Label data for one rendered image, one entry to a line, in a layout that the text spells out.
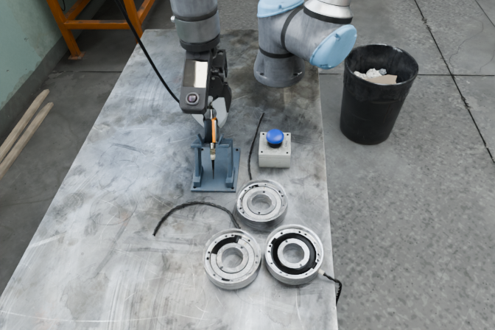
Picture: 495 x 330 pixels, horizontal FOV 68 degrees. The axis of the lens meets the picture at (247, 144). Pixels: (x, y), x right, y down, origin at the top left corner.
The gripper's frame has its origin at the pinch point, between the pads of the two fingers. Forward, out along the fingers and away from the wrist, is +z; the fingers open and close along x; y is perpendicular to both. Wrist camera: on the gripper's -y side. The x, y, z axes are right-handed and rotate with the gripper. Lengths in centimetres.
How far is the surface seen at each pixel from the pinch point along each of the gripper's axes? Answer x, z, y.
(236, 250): -6.6, 9.8, -23.2
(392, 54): -70, 53, 106
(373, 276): -53, 92, 9
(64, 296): 23.9, 11.8, -32.4
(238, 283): -7.5, 8.1, -30.1
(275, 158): -13.4, 8.7, -1.6
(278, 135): -14.1, 4.4, 1.4
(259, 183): -10.2, 8.9, -8.4
